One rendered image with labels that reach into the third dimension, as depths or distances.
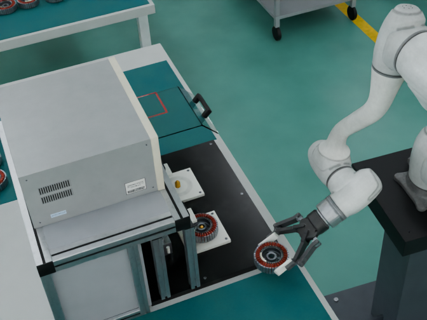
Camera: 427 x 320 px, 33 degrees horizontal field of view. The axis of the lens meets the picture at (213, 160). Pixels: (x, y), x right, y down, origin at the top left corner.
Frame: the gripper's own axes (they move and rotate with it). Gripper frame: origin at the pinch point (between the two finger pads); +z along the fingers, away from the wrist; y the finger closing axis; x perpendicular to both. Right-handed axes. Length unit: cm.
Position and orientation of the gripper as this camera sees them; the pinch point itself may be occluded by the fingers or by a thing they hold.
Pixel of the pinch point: (272, 256)
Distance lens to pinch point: 229.2
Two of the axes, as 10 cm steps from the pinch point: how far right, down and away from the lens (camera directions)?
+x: -5.1, -4.9, -7.0
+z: -7.7, 6.2, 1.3
